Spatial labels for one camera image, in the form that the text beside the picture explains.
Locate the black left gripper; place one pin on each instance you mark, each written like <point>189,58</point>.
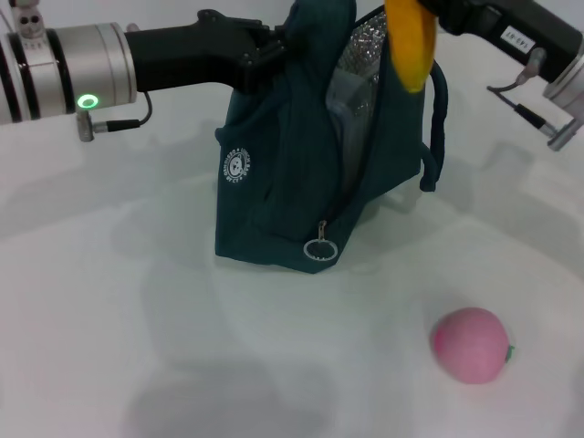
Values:
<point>182,59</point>

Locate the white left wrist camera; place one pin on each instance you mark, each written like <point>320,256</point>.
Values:
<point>27,20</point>

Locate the dark teal fabric bag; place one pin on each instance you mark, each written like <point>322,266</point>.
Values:
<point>283,182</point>

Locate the pink toy peach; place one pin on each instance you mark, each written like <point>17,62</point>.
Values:
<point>470,347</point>

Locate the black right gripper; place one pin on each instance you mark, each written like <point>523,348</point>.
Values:
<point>529,32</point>

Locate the yellow toy banana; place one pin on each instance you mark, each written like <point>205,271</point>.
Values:
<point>413,50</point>

